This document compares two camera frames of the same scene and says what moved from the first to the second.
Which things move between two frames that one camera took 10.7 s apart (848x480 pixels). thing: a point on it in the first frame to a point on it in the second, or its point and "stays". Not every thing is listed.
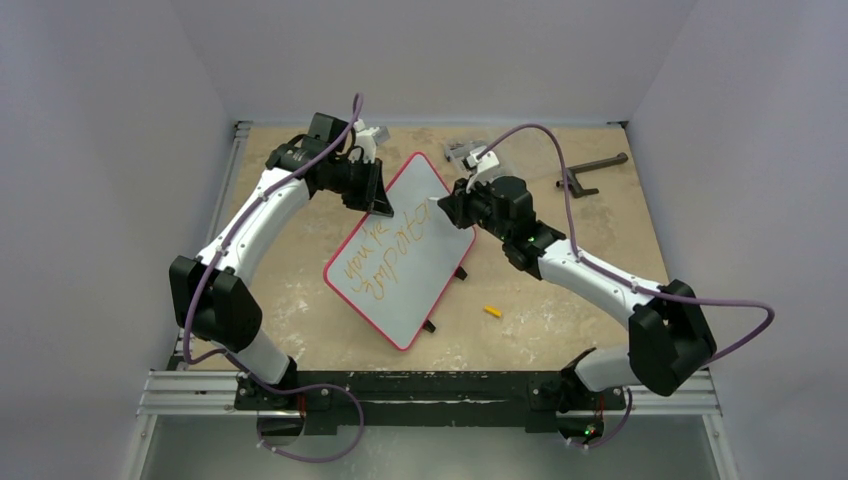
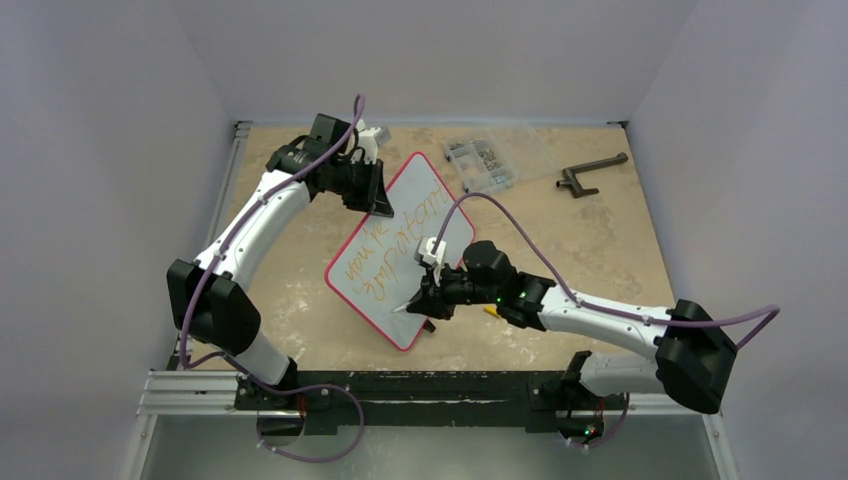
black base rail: [327, 400] stays
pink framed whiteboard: [395, 270] stays
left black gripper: [372, 197] stays
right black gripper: [466, 208] to [433, 292]
